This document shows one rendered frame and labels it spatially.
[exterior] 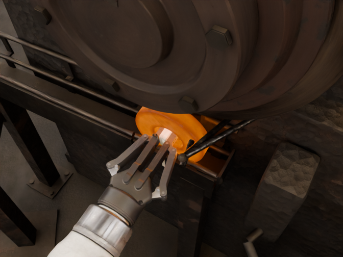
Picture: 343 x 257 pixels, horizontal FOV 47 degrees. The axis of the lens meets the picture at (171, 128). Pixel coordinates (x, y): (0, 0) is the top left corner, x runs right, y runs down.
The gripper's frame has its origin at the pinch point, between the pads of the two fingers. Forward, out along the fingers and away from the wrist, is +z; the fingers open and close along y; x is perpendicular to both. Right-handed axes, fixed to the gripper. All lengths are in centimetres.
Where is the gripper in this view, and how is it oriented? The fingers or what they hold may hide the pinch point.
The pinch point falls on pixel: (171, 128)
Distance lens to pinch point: 77.1
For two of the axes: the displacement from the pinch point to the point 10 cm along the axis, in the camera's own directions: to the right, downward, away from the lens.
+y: 8.7, 4.1, -2.8
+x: -0.3, -5.2, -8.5
